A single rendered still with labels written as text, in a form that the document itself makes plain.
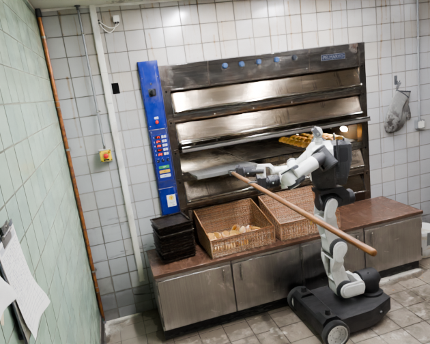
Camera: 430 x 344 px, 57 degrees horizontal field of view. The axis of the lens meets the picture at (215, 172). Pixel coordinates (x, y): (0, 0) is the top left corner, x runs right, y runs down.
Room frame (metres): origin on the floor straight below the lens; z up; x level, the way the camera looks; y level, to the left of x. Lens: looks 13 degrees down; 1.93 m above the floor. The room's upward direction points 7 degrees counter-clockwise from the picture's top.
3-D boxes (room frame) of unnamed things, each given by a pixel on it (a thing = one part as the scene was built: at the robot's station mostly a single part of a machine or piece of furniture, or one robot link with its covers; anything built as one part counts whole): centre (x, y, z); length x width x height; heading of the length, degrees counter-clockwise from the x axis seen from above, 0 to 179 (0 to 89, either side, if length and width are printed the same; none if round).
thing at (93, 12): (3.24, 0.76, 1.45); 0.05 x 0.02 x 2.30; 104
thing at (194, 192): (3.60, -0.59, 1.02); 1.79 x 0.11 x 0.19; 104
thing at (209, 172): (3.35, -0.07, 1.19); 0.55 x 0.36 x 0.03; 105
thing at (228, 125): (3.60, -0.59, 1.54); 1.79 x 0.11 x 0.19; 104
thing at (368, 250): (2.26, -0.36, 1.20); 1.71 x 0.03 x 0.03; 15
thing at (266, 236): (3.19, -0.09, 0.72); 0.56 x 0.49 x 0.28; 106
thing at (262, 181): (2.68, -0.34, 1.20); 0.12 x 0.10 x 0.13; 97
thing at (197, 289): (3.29, -0.55, 0.29); 2.42 x 0.56 x 0.58; 104
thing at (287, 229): (3.34, -0.68, 0.72); 0.56 x 0.49 x 0.28; 104
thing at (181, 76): (3.62, -0.58, 1.99); 1.80 x 0.08 x 0.21; 104
